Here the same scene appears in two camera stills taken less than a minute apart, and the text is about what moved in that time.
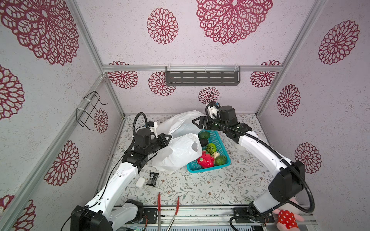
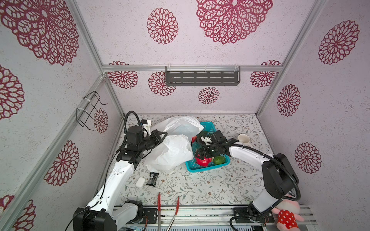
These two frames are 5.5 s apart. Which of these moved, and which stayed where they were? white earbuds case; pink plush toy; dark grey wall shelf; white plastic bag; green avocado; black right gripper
Moved: white plastic bag; black right gripper
Stayed: dark grey wall shelf; white earbuds case; pink plush toy; green avocado
